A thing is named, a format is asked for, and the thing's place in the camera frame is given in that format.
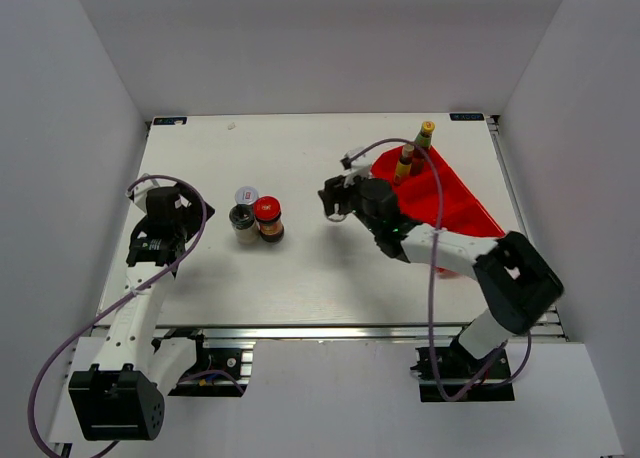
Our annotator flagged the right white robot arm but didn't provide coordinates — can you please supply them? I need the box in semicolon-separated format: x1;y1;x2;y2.
318;175;564;377

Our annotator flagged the aluminium table frame rail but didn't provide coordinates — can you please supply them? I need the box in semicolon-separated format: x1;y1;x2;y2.
89;115;569;342

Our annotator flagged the right blue table label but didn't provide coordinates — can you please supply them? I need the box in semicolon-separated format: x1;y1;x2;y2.
449;112;485;122

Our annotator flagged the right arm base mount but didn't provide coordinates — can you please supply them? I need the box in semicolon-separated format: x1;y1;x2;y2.
410;346;515;404

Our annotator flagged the left blue table label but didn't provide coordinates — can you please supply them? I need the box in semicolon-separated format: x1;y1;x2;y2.
152;117;187;126

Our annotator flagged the blue table label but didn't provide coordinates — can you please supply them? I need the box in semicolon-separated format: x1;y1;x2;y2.
449;112;485;122
152;117;187;126

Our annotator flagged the red lid chili jar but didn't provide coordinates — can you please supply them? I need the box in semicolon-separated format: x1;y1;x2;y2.
253;196;284;243

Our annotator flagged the brown cap yellow label bottle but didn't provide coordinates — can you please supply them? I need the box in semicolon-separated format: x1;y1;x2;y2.
393;144;414;186

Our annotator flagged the yellow cap chili sauce bottle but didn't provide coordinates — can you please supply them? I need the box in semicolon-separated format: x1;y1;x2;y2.
410;121;436;176

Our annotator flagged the red plastic divided tray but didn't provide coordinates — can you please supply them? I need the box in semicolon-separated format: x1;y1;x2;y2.
375;148;505;261

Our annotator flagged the black top salt grinder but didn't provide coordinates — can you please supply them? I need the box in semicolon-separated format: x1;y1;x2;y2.
229;204;259;245

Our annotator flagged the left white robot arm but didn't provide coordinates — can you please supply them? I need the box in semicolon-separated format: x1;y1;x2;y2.
68;175;215;442

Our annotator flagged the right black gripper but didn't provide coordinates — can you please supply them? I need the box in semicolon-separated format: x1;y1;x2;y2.
320;171;382;235

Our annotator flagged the white lid spice jar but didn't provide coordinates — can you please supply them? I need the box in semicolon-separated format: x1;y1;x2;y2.
234;186;260;207

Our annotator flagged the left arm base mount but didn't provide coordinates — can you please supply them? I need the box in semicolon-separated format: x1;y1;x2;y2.
151;328;251;398

